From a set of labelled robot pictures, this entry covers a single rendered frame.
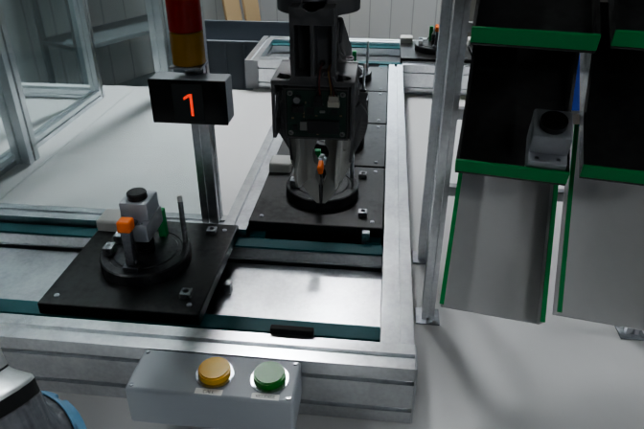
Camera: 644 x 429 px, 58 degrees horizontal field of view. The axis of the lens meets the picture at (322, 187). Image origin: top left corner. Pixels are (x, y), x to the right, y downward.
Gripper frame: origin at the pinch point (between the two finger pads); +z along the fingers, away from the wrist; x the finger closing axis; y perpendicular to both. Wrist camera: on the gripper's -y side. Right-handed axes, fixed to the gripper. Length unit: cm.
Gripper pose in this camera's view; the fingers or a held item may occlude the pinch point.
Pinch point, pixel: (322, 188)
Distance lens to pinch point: 60.6
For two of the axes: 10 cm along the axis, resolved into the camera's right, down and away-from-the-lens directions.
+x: 9.9, 0.5, -1.0
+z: 0.0, 8.8, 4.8
